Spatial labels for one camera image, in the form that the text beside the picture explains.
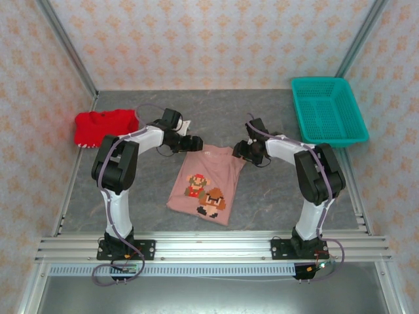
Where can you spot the folded red t-shirt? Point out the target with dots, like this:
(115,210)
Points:
(88,131)

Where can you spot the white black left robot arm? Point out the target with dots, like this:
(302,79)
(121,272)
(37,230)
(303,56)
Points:
(118,209)

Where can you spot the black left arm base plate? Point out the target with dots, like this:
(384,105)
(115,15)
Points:
(147,250)

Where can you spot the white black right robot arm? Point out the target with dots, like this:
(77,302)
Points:
(311,216)

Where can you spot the aluminium base beam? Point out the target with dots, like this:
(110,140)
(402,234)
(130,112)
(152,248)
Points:
(212,248)

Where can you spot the aluminium frame post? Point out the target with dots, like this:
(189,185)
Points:
(67,45)
(361,39)

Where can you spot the grey metal sheet panel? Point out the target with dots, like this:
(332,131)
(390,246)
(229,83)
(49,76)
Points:
(209,297)

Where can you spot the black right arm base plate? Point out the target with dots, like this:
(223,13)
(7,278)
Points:
(278,250)

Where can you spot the pink printed t-shirt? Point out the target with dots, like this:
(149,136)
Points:
(216,163)

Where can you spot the small green circuit board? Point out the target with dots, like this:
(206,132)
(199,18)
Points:
(126,269)
(319,266)

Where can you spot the teal plastic mesh basket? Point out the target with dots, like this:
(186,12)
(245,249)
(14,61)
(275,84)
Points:
(327,111)

